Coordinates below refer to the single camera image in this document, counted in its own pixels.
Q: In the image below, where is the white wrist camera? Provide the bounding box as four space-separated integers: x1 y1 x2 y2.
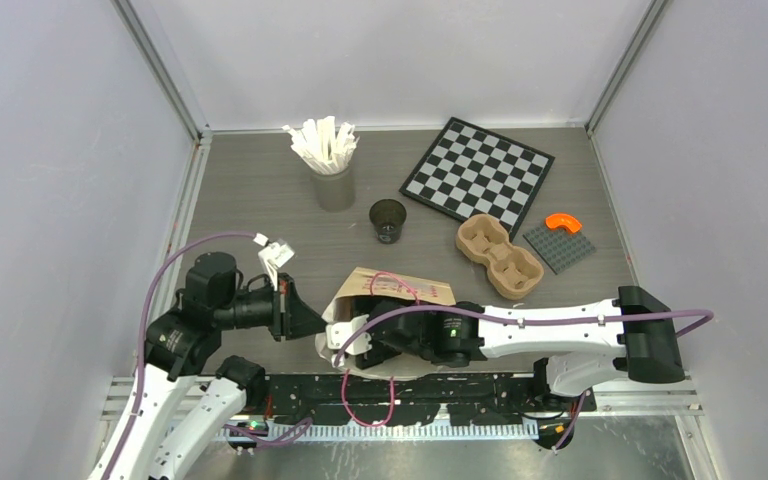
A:
325 314 372 356
253 233 295 291

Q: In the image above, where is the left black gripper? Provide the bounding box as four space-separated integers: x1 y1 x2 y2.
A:
216 271 328 339

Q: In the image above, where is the black and white chessboard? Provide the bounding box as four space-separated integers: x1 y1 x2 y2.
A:
399 117 555 234

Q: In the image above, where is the grey cylindrical straw holder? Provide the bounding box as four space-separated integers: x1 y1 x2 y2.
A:
310 166 355 212

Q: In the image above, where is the pink and cream paper bag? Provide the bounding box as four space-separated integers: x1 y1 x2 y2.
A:
314 266 458 429

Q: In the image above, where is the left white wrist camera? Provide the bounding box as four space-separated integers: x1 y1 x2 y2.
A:
253 233 295 291

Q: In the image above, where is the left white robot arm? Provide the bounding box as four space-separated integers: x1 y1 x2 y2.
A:
90 242 325 479

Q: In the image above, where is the bundle of white wrapped straws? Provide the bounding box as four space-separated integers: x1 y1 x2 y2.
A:
282 116 358 176

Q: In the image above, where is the black coffee cup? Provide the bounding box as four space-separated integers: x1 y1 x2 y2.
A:
369 199 407 244

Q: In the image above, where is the orange curved plastic piece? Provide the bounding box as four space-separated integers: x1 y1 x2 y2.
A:
544 212 583 235

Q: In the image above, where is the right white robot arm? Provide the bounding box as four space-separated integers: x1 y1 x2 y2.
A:
335 286 685 411

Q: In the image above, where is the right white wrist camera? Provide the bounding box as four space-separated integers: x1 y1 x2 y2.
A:
325 314 372 356

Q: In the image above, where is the brown cardboard cup carrier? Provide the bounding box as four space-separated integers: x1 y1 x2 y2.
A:
455 214 545 300

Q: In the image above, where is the grey studded building baseplate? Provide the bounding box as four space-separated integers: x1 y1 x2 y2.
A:
523 225 596 275

